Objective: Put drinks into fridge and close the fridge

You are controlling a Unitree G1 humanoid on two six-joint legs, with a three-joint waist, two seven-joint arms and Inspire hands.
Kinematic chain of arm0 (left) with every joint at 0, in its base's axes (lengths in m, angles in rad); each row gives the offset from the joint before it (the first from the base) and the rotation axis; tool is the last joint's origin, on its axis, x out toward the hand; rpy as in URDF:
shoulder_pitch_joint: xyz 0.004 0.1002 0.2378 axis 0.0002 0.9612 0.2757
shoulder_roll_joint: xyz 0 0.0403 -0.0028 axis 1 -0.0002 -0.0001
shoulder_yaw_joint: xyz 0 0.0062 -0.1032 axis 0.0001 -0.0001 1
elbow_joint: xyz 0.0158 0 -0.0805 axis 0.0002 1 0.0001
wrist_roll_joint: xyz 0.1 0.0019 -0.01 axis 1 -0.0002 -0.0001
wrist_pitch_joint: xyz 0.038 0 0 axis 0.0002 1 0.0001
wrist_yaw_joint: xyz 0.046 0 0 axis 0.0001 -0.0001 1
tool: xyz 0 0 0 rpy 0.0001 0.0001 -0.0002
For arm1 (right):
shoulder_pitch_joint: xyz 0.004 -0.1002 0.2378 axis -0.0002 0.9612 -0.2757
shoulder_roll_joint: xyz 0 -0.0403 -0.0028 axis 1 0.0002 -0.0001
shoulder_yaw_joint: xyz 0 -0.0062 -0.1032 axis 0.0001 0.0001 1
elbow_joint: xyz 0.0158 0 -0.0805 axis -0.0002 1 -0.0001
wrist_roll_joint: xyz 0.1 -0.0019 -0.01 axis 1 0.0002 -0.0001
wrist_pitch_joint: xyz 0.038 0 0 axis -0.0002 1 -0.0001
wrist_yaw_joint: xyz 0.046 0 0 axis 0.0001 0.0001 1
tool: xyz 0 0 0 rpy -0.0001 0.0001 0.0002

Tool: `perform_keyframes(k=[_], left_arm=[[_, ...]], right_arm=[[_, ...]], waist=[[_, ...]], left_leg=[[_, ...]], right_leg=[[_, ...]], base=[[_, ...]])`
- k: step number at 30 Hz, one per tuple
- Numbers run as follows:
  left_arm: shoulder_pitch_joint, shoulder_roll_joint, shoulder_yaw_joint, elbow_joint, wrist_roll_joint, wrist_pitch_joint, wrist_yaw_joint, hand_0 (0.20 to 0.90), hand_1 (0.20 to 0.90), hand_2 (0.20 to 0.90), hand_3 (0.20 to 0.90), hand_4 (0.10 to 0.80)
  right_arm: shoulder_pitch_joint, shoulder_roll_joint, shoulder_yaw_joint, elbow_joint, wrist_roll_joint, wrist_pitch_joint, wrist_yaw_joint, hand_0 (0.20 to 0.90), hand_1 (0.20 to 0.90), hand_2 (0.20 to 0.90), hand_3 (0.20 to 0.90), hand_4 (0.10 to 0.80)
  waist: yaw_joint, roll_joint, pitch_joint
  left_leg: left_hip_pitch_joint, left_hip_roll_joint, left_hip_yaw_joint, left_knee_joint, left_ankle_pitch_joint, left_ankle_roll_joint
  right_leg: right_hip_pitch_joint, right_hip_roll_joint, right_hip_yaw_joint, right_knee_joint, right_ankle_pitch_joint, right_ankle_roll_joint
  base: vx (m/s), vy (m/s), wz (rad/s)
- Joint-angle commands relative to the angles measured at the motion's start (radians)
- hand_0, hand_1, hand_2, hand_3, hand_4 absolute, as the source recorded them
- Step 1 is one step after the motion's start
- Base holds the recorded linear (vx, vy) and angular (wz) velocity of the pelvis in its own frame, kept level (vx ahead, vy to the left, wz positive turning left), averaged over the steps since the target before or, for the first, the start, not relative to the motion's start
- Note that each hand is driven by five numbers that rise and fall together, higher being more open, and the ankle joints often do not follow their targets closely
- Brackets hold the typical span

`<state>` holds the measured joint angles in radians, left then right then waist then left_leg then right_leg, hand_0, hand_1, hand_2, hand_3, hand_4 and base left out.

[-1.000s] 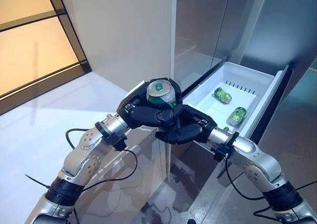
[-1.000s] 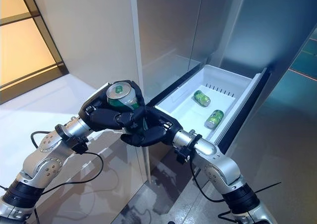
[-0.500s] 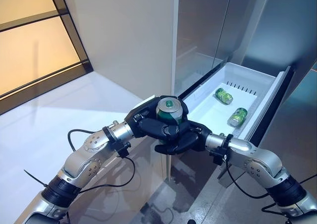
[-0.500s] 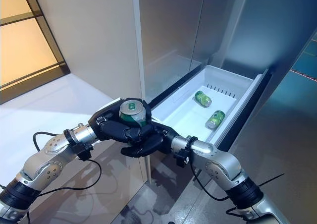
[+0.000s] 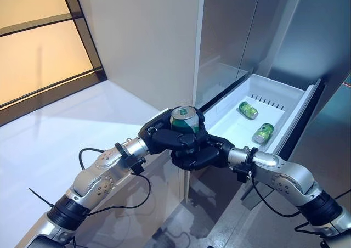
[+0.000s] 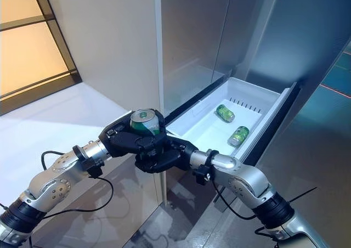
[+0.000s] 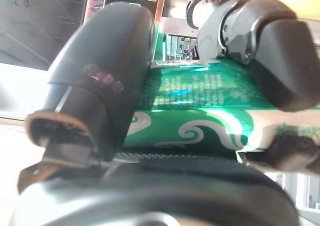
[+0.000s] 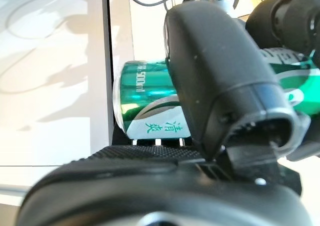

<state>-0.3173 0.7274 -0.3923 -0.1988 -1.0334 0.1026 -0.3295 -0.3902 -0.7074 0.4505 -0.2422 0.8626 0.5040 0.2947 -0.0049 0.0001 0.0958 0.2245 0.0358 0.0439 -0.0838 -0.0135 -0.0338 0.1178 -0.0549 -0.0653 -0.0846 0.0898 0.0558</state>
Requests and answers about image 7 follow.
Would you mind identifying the red orange sign board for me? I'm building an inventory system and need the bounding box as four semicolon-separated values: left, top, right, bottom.
83;0;169;23

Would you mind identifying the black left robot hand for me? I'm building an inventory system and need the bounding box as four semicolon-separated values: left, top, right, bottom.
9;0;320;226

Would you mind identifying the dark green drink can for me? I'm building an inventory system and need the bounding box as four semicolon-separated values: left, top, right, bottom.
121;60;320;155

